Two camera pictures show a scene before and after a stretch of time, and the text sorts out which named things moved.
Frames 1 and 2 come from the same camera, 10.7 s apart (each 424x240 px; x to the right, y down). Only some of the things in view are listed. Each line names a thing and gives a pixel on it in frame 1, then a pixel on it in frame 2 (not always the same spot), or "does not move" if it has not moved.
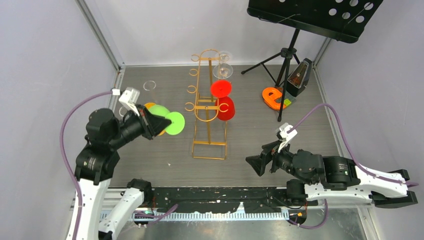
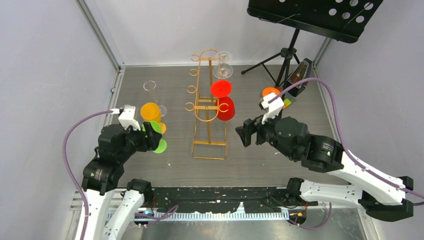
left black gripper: [153, 124] → [153, 137]
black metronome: [298, 80] does not move
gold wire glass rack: [210, 140] does not move
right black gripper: [257, 162] → [249, 126]
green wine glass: [178, 123] → [163, 144]
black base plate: [256, 199] does not move
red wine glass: [225, 106] does not move
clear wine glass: [222, 70] does not move
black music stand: [344, 19] does not move
